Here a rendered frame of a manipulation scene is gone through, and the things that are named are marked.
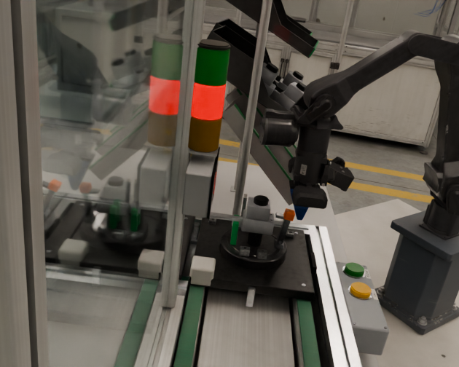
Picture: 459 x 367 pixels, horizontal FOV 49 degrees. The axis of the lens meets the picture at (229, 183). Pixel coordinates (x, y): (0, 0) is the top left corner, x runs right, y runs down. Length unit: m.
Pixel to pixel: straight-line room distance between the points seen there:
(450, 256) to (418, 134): 4.16
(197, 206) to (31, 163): 0.58
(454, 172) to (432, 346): 0.36
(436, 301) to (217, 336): 0.48
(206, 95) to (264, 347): 0.45
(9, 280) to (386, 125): 4.99
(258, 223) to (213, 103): 0.36
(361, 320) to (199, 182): 0.42
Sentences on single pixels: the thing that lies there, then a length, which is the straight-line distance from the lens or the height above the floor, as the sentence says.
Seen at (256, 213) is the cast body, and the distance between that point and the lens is 1.00.
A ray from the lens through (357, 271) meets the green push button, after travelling 1.08.
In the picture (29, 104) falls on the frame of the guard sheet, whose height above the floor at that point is 1.48.
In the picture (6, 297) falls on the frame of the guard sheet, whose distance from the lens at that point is 0.18.
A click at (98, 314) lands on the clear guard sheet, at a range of 0.36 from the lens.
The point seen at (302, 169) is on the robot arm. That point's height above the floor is 1.18.
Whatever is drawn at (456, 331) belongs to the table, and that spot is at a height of 0.86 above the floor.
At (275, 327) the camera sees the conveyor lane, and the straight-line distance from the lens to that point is 0.97.
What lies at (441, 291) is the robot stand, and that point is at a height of 0.96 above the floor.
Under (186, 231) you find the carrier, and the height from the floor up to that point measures 0.97.
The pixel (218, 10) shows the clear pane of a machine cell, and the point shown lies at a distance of 4.99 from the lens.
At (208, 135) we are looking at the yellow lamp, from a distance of 0.73.
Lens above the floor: 1.53
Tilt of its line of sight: 25 degrees down
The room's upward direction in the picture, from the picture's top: 8 degrees clockwise
